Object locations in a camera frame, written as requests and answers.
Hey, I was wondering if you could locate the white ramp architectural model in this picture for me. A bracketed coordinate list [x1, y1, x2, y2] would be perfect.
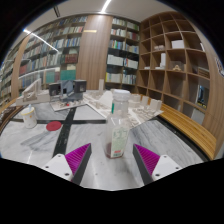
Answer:
[15, 78, 52, 107]

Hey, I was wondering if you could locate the wide bookshelf full of books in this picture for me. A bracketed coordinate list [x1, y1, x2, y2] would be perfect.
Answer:
[0, 14, 89, 101]

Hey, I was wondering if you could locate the dark grey building model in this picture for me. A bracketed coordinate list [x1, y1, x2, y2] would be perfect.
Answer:
[48, 79, 88, 112]

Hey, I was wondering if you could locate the white cup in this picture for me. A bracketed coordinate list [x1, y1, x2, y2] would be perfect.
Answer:
[20, 104, 38, 130]

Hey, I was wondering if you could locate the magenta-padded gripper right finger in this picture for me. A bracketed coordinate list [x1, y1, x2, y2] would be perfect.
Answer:
[132, 143, 184, 186]

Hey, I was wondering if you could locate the ceiling strip light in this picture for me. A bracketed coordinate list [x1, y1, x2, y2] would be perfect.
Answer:
[99, 0, 113, 15]

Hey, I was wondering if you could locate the clear plastic drink bottle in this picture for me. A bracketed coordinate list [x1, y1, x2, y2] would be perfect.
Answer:
[103, 88, 132, 160]

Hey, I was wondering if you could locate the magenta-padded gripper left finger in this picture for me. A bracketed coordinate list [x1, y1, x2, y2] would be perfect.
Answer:
[41, 142, 93, 186]

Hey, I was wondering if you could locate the white city block model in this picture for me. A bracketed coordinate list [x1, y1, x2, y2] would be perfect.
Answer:
[83, 79, 164, 129]

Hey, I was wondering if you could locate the narrow bookshelf full of books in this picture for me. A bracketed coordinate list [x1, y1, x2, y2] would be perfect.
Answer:
[105, 16, 141, 93]

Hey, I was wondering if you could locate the flat round red coaster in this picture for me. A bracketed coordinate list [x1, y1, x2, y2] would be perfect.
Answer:
[45, 120, 63, 132]

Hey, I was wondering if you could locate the wooden cubby shelf unit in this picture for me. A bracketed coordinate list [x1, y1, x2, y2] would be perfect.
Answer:
[135, 11, 214, 125]

